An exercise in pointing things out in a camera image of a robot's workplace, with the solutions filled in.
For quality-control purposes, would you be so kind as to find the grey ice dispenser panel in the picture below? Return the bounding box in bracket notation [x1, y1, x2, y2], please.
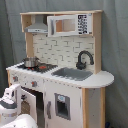
[55, 93, 71, 120]

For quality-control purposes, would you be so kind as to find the grey range hood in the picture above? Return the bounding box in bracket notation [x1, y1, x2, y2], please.
[25, 15, 48, 33]

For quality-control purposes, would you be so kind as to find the black toy stovetop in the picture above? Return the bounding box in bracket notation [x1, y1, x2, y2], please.
[20, 63, 56, 73]

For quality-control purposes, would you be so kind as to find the black toy faucet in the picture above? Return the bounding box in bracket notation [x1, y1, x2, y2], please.
[75, 50, 95, 71]

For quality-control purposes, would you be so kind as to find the small steel pot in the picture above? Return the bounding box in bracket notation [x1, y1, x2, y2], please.
[23, 57, 39, 67]

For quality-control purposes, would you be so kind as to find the grey toy sink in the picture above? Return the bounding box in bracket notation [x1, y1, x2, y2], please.
[52, 67, 92, 81]

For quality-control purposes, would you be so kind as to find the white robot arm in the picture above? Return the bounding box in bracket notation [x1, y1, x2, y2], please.
[0, 84, 38, 128]

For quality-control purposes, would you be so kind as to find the white toy microwave door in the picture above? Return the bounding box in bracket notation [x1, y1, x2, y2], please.
[47, 15, 78, 37]

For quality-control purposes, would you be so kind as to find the toy oven door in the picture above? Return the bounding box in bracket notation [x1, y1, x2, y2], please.
[21, 90, 37, 120]

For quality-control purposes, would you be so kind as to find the red left stove knob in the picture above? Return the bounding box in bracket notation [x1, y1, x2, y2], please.
[13, 76, 18, 82]

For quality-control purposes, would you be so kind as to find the red stove knob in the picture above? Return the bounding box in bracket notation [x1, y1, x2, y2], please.
[13, 76, 18, 82]
[31, 81, 37, 87]

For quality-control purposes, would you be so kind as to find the red right stove knob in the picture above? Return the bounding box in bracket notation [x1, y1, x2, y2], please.
[31, 81, 37, 87]

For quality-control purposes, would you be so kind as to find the wooden toy kitchen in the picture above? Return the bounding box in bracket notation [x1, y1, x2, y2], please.
[7, 10, 114, 128]

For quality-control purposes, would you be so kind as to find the grey cabinet door handle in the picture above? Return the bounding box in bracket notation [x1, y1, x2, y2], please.
[47, 101, 51, 119]

